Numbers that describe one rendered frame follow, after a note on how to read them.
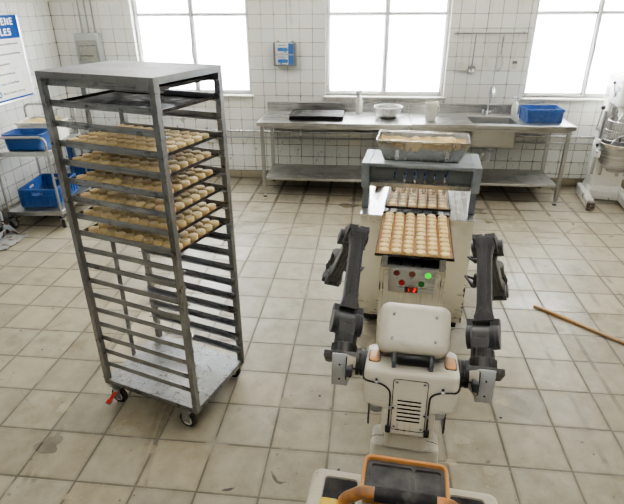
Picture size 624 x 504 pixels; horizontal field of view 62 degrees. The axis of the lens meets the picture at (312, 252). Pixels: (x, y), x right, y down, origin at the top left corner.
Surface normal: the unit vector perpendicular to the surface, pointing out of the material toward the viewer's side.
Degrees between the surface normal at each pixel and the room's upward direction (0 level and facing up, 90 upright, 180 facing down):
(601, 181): 90
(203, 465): 0
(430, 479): 0
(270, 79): 90
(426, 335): 47
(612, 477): 0
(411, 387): 82
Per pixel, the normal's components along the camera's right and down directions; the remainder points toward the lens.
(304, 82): -0.11, 0.43
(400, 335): -0.15, -0.29
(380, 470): 0.00, -0.90
